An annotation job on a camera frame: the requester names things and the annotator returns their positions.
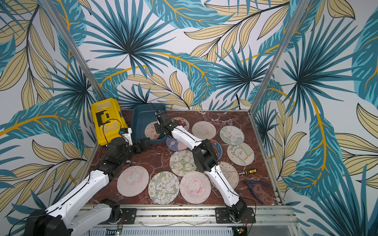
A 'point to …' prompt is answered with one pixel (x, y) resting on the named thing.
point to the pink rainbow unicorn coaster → (133, 181)
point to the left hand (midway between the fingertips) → (143, 141)
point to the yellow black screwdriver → (248, 171)
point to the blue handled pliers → (249, 182)
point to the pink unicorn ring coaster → (195, 187)
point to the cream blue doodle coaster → (230, 172)
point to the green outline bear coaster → (182, 162)
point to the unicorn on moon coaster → (204, 130)
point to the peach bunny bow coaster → (150, 131)
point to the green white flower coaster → (163, 187)
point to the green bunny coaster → (232, 135)
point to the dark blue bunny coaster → (175, 145)
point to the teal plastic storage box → (142, 114)
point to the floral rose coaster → (181, 121)
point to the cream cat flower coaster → (241, 155)
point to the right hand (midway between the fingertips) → (159, 124)
